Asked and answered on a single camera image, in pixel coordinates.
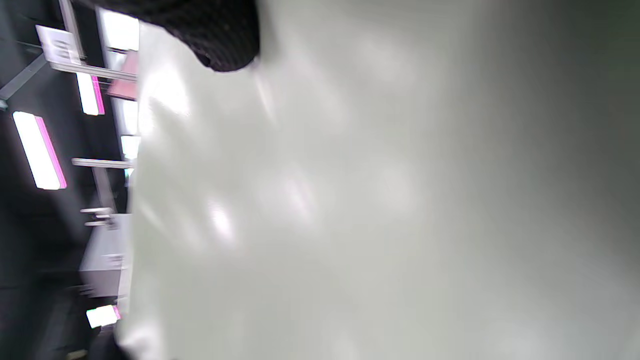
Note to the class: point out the white ceiling light panel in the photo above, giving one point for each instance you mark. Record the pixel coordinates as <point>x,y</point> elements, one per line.
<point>39,150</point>
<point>90,95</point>
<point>102,316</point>

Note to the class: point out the green desk mat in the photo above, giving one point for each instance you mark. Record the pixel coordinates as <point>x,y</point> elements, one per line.
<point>375,200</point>

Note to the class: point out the person's right hand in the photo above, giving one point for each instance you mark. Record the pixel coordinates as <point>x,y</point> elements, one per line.
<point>215,35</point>

